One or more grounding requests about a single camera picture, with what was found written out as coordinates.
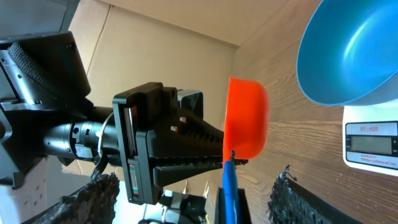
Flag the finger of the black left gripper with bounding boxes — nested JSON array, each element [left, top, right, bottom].
[[147, 108, 223, 157], [152, 158, 249, 188]]

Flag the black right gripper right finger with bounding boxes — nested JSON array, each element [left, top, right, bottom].
[[267, 164, 361, 224]]

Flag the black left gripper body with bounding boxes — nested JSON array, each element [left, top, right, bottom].
[[113, 82, 187, 205]]

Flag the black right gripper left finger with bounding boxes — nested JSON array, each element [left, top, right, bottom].
[[23, 174, 119, 224]]

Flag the red scoop blue handle tip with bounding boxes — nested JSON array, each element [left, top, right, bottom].
[[222, 77, 269, 224]]

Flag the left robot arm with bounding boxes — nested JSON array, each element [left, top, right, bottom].
[[1, 32, 224, 205]]

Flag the white digital kitchen scale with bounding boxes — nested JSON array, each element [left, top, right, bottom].
[[342, 100, 397, 177]]

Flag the blue bowl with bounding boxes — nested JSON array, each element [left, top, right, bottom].
[[297, 0, 397, 106]]

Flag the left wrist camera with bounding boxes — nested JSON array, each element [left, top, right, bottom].
[[177, 90, 204, 119]]

